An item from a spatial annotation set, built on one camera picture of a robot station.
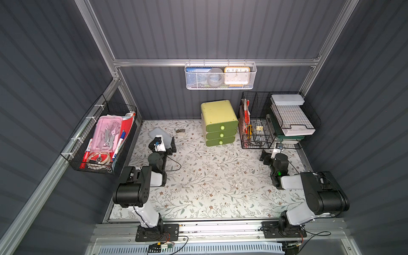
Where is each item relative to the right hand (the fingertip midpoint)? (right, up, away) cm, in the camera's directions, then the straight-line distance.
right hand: (276, 151), depth 93 cm
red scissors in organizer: (-12, +25, +20) cm, 34 cm away
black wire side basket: (-92, +3, -30) cm, 97 cm away
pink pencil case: (-87, +10, -21) cm, 90 cm away
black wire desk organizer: (+3, +19, +6) cm, 20 cm away
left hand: (-64, +8, -5) cm, 64 cm away
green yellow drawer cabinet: (-34, +16, -2) cm, 37 cm away
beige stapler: (-59, +13, +22) cm, 65 cm away
